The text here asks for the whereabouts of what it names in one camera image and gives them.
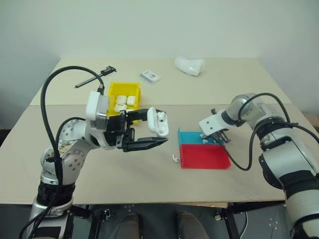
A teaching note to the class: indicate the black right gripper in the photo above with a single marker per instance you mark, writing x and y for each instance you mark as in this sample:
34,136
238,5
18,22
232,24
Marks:
219,132

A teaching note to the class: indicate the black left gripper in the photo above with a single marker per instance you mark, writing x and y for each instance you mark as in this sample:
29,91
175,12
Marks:
114,132

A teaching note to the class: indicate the white earbud case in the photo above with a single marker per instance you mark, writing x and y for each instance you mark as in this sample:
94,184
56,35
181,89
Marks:
162,127
121,99
131,100
120,107
129,109

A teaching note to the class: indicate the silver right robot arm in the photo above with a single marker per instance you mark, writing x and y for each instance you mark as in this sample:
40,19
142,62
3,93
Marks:
281,154

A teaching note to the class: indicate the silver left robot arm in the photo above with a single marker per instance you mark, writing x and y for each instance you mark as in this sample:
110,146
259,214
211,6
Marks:
72,161

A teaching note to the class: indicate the closed white earbud case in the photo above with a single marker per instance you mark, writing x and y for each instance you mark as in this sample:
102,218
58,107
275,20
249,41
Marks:
121,99
131,100
129,109
120,107

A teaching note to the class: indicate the yellow plastic bin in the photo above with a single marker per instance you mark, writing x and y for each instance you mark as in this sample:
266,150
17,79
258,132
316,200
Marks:
124,88

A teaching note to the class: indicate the red plastic tray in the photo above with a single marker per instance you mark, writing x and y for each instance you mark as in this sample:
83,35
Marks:
203,155

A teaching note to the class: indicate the blue plastic tray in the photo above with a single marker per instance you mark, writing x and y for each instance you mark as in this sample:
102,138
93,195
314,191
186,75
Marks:
189,137

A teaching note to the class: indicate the small white printed card box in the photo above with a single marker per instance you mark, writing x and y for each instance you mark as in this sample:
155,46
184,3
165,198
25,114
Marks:
150,76

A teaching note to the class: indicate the black caliper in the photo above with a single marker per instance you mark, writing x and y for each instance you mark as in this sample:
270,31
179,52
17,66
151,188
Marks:
107,71

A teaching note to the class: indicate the white crumpled plastic bag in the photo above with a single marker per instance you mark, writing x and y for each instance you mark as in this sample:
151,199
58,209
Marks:
189,66

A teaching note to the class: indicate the dark rounded shape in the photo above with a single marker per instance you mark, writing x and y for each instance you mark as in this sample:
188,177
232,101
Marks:
129,225
190,225

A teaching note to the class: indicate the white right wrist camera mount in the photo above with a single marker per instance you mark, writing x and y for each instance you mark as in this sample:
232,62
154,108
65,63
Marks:
210,124

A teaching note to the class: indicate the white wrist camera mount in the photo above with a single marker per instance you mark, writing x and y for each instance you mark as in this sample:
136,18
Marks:
96,107
210,124

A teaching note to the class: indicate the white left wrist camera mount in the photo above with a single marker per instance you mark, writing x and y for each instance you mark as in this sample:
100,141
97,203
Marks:
96,107

